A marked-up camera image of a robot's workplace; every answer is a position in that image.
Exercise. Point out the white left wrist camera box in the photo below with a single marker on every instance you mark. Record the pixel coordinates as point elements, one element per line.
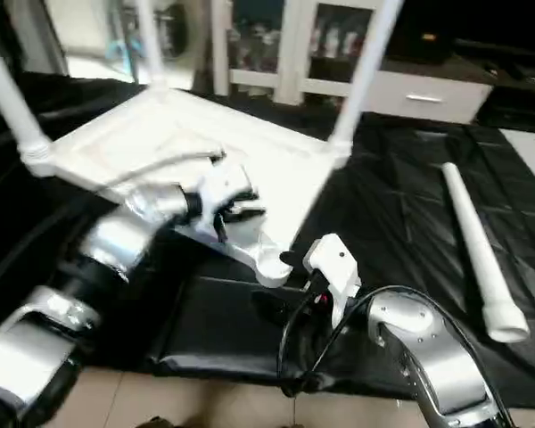
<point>221,185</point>

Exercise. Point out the white plastic table leg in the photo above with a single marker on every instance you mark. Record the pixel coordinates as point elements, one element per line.
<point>13,107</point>
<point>473,241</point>
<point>150,40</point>
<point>366,71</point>

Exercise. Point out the white plastic table top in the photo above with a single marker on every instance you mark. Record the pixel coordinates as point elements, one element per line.
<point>276,169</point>

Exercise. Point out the black work mat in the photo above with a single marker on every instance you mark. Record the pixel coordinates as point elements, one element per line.
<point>401,196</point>

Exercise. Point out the white drawer unit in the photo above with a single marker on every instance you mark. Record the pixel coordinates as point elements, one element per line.
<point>428,96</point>

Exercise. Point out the storage rack with items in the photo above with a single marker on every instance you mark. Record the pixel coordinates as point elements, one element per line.
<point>152,27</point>

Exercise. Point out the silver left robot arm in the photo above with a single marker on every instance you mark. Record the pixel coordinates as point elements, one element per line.
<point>125,232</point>

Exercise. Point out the white glass door cabinet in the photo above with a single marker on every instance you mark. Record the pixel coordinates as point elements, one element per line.
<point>294,45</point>

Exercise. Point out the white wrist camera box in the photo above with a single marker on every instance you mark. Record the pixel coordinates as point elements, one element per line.
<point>334,263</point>
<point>221,185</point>

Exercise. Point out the white flat panel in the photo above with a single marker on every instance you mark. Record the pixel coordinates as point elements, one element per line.
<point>533,156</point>

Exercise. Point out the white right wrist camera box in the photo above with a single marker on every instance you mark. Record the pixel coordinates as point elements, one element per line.
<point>334,263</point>

